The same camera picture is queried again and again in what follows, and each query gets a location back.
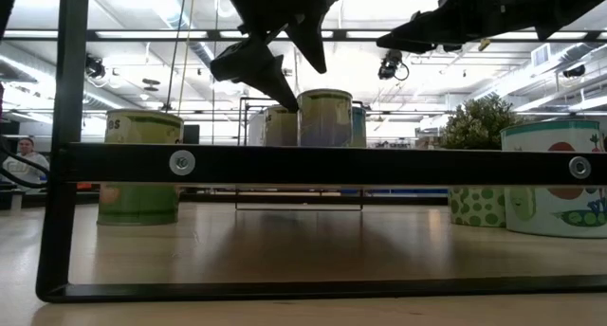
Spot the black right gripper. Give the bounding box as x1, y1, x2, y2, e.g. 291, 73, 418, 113
376, 0, 552, 56

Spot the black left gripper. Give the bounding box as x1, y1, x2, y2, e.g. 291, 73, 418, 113
210, 0, 340, 114

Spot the peaches label can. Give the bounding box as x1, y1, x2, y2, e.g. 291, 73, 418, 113
263, 104, 299, 147

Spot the peas label can blue base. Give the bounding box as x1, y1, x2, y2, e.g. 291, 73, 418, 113
296, 88, 354, 148

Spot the teal label can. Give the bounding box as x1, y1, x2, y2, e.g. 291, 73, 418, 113
351, 104, 368, 148

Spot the green oranges label can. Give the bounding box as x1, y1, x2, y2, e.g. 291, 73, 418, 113
97, 109, 185, 226

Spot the white can teal rim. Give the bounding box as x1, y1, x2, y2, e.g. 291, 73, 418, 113
500, 119, 607, 240

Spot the small potted green plant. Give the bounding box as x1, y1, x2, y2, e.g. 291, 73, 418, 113
438, 94, 527, 151

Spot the green dotted white can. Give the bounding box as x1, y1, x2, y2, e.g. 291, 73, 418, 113
448, 183, 507, 228

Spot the black ceiling device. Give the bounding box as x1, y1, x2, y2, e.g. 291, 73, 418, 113
84, 54, 108, 81

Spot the person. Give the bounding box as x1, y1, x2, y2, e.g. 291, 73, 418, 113
1, 136, 51, 194

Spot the black hanging camera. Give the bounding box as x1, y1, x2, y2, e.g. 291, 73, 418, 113
377, 48, 410, 82

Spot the black light rail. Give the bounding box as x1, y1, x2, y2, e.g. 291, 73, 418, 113
0, 28, 607, 44

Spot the black hanging cable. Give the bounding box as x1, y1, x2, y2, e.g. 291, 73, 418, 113
164, 0, 190, 113

